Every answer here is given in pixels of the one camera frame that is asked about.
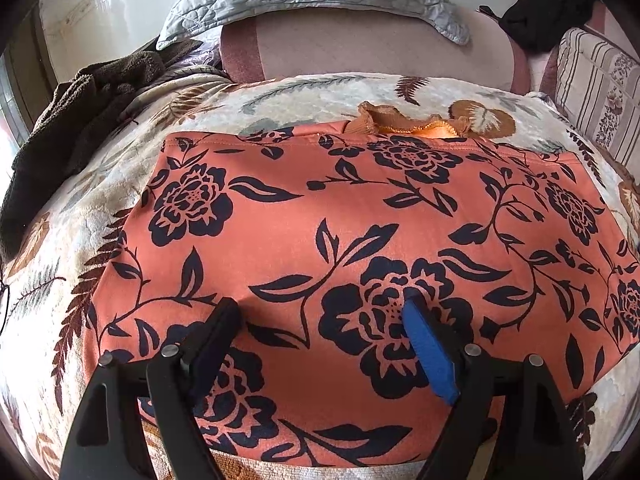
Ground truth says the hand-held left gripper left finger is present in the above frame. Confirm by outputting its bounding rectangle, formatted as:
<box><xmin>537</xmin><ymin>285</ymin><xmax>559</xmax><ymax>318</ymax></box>
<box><xmin>60</xmin><ymin>297</ymin><xmax>244</xmax><ymax>480</ymax></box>

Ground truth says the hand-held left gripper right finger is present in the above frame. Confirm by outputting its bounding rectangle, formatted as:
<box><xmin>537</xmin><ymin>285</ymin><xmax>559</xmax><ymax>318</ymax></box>
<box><xmin>402</xmin><ymin>297</ymin><xmax>584</xmax><ymax>480</ymax></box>

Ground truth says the orange floral top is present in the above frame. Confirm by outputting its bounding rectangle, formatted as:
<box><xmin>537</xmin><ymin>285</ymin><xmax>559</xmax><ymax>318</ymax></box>
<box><xmin>87</xmin><ymin>101</ymin><xmax>640</xmax><ymax>469</ymax></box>

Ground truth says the leaf-print fleece blanket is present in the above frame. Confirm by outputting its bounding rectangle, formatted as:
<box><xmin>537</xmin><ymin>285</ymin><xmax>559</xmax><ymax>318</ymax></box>
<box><xmin>0</xmin><ymin>72</ymin><xmax>640</xmax><ymax>480</ymax></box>

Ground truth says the brown fleece blanket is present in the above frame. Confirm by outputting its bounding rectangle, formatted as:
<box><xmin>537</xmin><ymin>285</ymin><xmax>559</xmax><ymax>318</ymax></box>
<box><xmin>0</xmin><ymin>49</ymin><xmax>175</xmax><ymax>262</ymax></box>

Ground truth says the patterned glass window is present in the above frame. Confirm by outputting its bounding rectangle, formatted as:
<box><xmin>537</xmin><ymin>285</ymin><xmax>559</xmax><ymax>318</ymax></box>
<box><xmin>0</xmin><ymin>52</ymin><xmax>32</xmax><ymax>173</ymax></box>

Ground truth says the pink sofa backrest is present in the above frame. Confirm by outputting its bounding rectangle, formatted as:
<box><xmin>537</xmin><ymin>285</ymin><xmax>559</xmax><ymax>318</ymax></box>
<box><xmin>220</xmin><ymin>2</ymin><xmax>532</xmax><ymax>95</ymax></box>

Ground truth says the striped floral cushion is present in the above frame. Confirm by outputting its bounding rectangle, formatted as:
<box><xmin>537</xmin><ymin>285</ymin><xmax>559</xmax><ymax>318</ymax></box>
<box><xmin>554</xmin><ymin>27</ymin><xmax>640</xmax><ymax>173</ymax></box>

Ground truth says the black garment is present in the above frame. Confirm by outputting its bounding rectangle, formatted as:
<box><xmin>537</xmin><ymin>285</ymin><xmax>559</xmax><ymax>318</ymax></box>
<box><xmin>479</xmin><ymin>0</ymin><xmax>615</xmax><ymax>56</ymax></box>

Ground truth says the black cable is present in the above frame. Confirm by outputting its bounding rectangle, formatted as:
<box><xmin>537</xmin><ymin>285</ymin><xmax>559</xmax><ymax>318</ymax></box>
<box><xmin>0</xmin><ymin>269</ymin><xmax>13</xmax><ymax>335</ymax></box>

